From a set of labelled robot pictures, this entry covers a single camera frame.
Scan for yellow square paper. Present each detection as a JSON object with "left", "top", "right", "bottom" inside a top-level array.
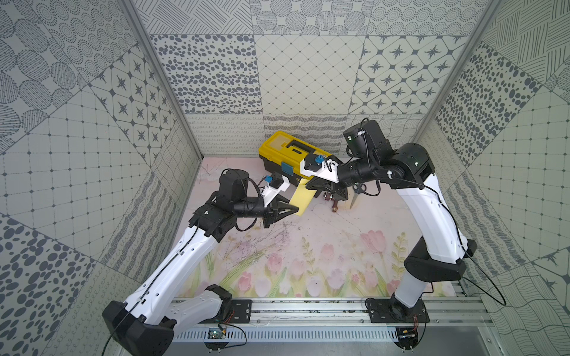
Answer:
[{"left": 289, "top": 179, "right": 316, "bottom": 216}]

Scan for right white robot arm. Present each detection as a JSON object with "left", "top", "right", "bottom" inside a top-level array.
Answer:
[{"left": 300, "top": 118, "right": 476, "bottom": 318}]

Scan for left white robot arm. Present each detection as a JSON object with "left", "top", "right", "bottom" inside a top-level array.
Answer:
[{"left": 102, "top": 169, "right": 298, "bottom": 355}]

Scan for brown brass water tap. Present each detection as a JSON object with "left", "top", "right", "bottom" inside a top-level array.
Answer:
[{"left": 324, "top": 193, "right": 338, "bottom": 213}]

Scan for yellow black toolbox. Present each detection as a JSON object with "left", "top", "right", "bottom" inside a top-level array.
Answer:
[{"left": 258, "top": 131, "right": 330, "bottom": 186}]

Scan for blue handled scissors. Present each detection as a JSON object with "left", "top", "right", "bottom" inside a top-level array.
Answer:
[{"left": 350, "top": 182, "right": 367, "bottom": 209}]

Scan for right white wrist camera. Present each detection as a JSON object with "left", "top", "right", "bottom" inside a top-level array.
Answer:
[{"left": 300, "top": 154, "right": 339, "bottom": 182}]

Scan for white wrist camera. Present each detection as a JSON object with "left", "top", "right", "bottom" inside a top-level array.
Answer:
[
  {"left": 261, "top": 173, "right": 290, "bottom": 208},
  {"left": 300, "top": 154, "right": 339, "bottom": 182}
]

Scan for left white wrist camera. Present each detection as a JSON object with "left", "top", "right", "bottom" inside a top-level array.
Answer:
[{"left": 261, "top": 173, "right": 290, "bottom": 208}]

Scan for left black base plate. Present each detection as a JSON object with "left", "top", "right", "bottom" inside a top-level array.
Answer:
[{"left": 200, "top": 299, "right": 252, "bottom": 324}]

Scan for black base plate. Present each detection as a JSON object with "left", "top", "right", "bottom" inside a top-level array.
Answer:
[
  {"left": 365, "top": 298, "right": 430, "bottom": 324},
  {"left": 200, "top": 299, "right": 252, "bottom": 324}
]

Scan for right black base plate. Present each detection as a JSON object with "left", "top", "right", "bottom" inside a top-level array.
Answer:
[{"left": 365, "top": 298, "right": 430, "bottom": 324}]

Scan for aluminium mounting rail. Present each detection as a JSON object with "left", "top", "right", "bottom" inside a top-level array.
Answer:
[{"left": 163, "top": 297, "right": 491, "bottom": 333}]

